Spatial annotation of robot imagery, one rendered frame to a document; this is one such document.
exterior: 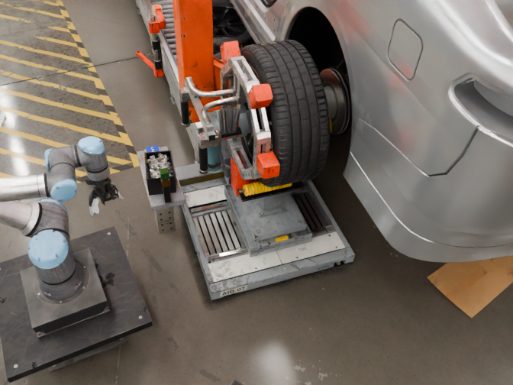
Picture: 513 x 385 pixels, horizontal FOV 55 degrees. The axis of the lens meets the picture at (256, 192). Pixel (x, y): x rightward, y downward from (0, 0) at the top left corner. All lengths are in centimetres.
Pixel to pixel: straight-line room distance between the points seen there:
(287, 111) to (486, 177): 82
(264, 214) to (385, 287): 77
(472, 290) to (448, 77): 168
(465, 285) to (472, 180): 143
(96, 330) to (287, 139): 115
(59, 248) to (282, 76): 114
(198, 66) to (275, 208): 87
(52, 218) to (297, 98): 114
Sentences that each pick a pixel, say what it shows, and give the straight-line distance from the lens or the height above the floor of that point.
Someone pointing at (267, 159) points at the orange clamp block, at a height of 89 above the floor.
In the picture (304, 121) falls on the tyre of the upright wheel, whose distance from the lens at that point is 205.
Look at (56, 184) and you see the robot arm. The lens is 190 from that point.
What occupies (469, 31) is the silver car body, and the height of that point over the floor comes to 163.
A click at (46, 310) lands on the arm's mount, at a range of 231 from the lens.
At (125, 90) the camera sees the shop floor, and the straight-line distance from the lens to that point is 406.
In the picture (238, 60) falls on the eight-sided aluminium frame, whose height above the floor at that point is 112.
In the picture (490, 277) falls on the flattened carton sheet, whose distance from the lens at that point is 310.
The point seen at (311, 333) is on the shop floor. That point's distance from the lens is 260.
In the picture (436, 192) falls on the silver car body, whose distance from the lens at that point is 171.
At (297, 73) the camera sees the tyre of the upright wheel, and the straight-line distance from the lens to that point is 209.
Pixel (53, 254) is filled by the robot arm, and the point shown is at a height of 66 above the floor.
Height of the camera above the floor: 227
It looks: 46 degrees down
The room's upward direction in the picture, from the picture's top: 4 degrees clockwise
